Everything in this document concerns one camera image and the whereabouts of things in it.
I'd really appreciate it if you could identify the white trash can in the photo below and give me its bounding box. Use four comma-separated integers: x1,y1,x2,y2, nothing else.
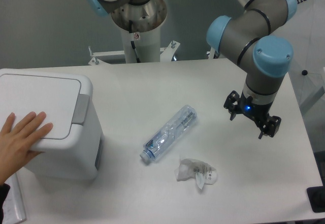
1,69,104,180

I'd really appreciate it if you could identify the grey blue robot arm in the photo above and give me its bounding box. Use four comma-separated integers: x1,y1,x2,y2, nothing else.
206,0,298,137

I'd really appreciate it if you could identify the white metal mounting frame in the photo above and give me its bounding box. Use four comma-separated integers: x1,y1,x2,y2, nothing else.
88,40,180,66

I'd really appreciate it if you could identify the clear plastic water bottle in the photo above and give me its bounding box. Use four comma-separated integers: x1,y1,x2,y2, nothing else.
140,105,198,164

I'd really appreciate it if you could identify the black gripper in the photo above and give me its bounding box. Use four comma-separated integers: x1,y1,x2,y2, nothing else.
223,90,281,139

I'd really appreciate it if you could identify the black device at edge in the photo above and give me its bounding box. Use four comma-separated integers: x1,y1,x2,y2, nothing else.
307,186,324,213

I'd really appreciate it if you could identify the crumpled white plastic wrapper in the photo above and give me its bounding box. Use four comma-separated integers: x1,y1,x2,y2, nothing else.
174,155,218,191

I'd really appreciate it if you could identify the bare human hand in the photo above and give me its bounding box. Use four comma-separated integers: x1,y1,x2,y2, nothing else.
1,112,53,185

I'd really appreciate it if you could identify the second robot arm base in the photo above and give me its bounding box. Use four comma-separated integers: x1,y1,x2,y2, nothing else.
87,0,167,54

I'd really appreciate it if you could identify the white tray at corner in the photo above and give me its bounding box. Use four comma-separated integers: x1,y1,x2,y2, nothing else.
3,173,26,223

